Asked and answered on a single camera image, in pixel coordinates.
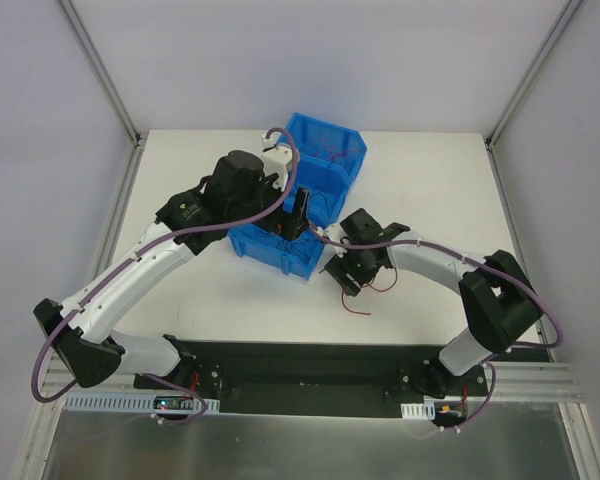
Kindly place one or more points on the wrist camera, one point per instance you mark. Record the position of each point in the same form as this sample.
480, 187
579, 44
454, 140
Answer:
331, 234
277, 161

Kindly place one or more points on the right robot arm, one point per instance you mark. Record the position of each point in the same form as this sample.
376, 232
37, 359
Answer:
495, 293

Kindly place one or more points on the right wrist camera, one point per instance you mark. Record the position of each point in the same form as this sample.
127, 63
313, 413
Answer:
331, 234

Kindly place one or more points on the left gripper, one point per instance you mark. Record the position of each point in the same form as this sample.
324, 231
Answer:
299, 212

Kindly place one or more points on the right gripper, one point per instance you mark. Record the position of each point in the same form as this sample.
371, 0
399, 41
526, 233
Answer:
341, 272

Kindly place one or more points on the blue plastic compartment bin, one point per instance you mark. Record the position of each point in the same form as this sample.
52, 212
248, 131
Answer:
331, 159

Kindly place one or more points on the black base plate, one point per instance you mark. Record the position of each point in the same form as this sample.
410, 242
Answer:
300, 379

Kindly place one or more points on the left white cable duct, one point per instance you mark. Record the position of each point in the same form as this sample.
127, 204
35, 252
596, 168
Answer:
139, 403

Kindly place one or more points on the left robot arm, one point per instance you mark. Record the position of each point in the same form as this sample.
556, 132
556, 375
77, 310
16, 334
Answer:
243, 189

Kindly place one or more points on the white cable duct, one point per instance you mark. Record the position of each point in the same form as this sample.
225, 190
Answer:
139, 403
418, 411

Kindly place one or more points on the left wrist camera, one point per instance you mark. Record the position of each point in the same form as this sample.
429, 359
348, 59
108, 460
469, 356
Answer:
277, 161

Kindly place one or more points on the right white cable duct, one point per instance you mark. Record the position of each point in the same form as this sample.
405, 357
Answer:
418, 411

